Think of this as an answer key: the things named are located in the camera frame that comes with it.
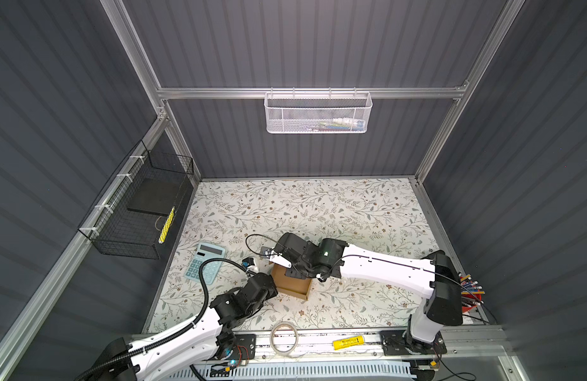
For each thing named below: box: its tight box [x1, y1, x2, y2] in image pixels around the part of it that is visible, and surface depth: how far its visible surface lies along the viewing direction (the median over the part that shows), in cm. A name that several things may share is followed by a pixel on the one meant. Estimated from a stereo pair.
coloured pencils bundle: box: [457, 271, 486, 308], surface depth 72 cm
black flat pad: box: [126, 177, 183, 217], surface depth 78 cm
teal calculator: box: [184, 242, 227, 285], surface depth 93 cm
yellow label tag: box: [332, 334, 365, 351], surface depth 75 cm
